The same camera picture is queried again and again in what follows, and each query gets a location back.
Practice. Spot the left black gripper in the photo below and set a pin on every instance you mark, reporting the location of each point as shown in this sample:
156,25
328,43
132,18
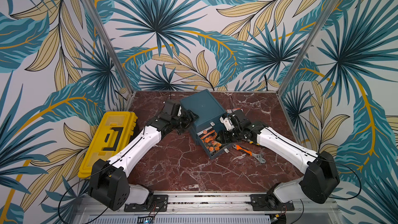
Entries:
189,117

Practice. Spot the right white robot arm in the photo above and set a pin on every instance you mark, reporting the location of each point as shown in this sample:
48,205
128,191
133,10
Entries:
320,176

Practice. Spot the teal drawer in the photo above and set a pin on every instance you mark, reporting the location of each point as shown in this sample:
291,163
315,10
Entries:
224,147

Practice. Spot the teal drawer cabinet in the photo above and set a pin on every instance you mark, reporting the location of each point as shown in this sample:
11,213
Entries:
208,109

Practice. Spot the yellow plastic toolbox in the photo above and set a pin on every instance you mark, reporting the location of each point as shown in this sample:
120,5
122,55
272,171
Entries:
114,133

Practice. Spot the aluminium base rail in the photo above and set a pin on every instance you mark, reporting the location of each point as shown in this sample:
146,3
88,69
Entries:
210,207

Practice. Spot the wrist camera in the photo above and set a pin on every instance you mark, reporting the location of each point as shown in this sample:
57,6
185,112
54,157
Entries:
235,120
171,108

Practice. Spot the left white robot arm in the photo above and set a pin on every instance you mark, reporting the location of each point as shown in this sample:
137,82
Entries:
108,182

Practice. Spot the orange flower seed bag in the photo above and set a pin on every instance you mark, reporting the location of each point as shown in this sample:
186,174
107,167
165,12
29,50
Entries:
208,138

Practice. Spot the orange adjustable wrench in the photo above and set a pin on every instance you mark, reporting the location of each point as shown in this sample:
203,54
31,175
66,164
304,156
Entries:
259,157

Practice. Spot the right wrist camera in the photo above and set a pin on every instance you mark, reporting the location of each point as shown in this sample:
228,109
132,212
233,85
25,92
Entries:
235,120

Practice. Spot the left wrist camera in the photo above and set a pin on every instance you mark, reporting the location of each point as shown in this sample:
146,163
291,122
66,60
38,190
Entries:
171,108

